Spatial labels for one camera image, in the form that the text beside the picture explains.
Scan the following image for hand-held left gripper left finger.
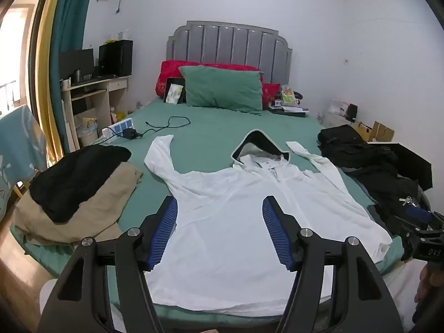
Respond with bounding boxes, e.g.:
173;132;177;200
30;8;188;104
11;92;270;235
37;196;178;333

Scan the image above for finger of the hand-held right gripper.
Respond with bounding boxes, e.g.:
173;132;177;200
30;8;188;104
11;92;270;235
400;227;431;261

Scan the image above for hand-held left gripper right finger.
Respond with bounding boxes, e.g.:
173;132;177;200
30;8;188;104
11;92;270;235
262;195;405;333

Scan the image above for white hoodie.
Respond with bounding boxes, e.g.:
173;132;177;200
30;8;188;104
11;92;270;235
144;129;393;318

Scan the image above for person's right hand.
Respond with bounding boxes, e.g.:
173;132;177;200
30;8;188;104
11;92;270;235
414;267;434;303

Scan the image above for black jacket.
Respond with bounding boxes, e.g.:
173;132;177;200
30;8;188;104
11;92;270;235
342;163;422;250

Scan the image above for beige pants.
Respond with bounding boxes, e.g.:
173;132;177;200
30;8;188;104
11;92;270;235
14;162;144;247

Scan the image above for black folded garment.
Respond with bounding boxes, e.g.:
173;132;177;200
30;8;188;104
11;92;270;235
29;145;132;223

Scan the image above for bed with green sheet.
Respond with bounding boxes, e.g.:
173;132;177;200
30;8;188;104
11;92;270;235
10;95;406;320

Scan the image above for cardboard box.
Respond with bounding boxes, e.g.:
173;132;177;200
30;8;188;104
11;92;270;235
350;121;395;143

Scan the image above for white power strip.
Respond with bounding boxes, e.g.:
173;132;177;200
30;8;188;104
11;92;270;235
101;118;134;143

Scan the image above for bin with white bag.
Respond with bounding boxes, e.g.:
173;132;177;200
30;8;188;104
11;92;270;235
75;116;99;146

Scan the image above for green snack packet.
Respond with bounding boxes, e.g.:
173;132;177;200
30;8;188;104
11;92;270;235
280;85;301;106

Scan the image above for small white box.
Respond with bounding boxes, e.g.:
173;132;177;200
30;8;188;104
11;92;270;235
329;99;349;117

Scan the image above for black framed tablet box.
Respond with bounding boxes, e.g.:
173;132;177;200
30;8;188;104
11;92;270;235
163;77;188;105

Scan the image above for light wooden desk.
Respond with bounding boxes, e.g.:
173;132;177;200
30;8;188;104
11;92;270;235
60;76;130;153

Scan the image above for green pillow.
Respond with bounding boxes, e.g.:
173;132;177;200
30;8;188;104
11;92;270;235
178;66;265;114

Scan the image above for red pillow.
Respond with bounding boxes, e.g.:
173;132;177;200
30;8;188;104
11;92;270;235
155;60;281;109

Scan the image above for chair with blue cloth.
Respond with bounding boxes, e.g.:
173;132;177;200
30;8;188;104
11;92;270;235
0;104;47;216

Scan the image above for black computer tower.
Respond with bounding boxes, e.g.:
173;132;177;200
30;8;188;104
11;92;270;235
99;40;134;77

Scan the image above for black computer monitor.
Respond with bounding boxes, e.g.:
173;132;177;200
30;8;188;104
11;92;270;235
59;49;95;80

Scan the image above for grey padded headboard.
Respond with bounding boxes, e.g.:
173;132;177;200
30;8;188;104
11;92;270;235
166;21;293;87

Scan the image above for yellow curtain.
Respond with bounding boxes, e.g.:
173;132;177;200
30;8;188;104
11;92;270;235
35;0;66;160

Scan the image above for teal curtain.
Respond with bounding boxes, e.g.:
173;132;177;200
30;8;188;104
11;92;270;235
49;0;99;153

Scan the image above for black charger with cable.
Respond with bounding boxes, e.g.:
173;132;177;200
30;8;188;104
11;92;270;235
124;116;191;141

